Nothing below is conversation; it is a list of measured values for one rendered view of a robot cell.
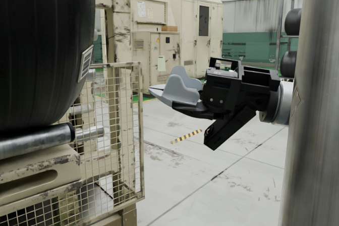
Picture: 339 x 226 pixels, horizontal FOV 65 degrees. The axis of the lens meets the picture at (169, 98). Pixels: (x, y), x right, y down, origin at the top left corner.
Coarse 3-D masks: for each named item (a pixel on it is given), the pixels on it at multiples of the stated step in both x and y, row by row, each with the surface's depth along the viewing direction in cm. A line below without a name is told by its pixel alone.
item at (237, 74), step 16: (240, 64) 45; (208, 80) 41; (224, 80) 42; (240, 80) 40; (256, 80) 43; (272, 80) 41; (208, 96) 43; (224, 96) 43; (240, 96) 44; (256, 96) 44; (272, 96) 42; (224, 112) 44; (272, 112) 42
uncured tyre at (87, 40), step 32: (0, 0) 34; (32, 0) 36; (64, 0) 38; (0, 32) 35; (32, 32) 37; (64, 32) 40; (0, 64) 37; (32, 64) 39; (64, 64) 43; (0, 96) 40; (32, 96) 43; (64, 96) 48; (0, 128) 47; (32, 128) 54
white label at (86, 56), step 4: (88, 48) 46; (92, 48) 48; (84, 52) 45; (88, 52) 47; (84, 56) 45; (88, 56) 47; (84, 60) 46; (88, 60) 48; (80, 64) 46; (84, 64) 47; (88, 64) 49; (80, 68) 46; (84, 68) 48; (88, 68) 50; (80, 72) 46; (84, 72) 48; (88, 72) 51; (80, 76) 47; (84, 76) 49; (80, 80) 48
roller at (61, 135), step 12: (24, 132) 52; (36, 132) 53; (48, 132) 54; (60, 132) 55; (72, 132) 56; (0, 144) 48; (12, 144) 49; (24, 144) 51; (36, 144) 52; (48, 144) 54; (60, 144) 56; (0, 156) 49; (12, 156) 51
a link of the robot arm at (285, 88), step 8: (280, 88) 43; (288, 88) 42; (280, 96) 42; (288, 96) 41; (280, 104) 41; (288, 104) 41; (280, 112) 42; (288, 112) 41; (272, 120) 44; (280, 120) 42; (288, 120) 42
